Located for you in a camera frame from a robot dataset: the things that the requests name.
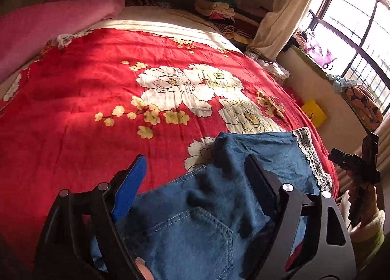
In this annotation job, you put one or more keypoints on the pink quilt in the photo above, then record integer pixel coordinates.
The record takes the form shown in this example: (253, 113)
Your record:
(45, 21)

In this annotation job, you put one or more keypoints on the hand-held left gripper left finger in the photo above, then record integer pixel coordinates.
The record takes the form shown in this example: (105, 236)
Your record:
(131, 185)

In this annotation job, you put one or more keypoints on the red floral blanket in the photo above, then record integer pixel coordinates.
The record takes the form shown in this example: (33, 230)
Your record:
(76, 115)

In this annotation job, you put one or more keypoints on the cream curtain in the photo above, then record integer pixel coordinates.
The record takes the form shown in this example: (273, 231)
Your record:
(289, 2)

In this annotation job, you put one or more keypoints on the purple cloth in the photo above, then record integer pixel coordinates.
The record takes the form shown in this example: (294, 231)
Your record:
(320, 53)

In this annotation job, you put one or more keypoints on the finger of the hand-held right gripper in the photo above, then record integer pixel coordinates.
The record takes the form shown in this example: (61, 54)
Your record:
(345, 159)

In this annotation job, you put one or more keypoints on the yellow box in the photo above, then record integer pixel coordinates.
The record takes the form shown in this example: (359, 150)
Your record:
(313, 112)

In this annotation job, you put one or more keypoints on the person's left hand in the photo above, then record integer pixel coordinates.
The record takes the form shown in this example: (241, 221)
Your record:
(143, 269)

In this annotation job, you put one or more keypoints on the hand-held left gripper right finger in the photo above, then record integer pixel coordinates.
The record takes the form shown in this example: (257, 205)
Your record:
(262, 182)

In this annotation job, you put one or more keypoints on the orange patterned cushion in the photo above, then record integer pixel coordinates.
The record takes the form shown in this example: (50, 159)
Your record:
(364, 106)

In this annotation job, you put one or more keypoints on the light blue cloth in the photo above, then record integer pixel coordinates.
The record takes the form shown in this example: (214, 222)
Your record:
(341, 83)

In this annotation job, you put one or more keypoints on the barred window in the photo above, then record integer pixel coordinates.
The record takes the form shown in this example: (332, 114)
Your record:
(356, 24)

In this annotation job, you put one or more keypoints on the white bed sheet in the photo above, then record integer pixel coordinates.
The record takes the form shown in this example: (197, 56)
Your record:
(158, 21)

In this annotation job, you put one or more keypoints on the white crumpled cloth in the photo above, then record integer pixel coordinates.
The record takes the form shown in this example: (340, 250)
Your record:
(271, 65)

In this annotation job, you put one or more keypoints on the pile of folded clothes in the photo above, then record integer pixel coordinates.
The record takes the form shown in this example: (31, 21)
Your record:
(219, 9)

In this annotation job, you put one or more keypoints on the blue denim pants lace trim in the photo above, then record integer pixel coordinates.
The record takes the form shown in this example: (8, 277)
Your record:
(198, 222)

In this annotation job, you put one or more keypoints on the red box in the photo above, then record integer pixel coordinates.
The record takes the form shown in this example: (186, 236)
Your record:
(295, 95)

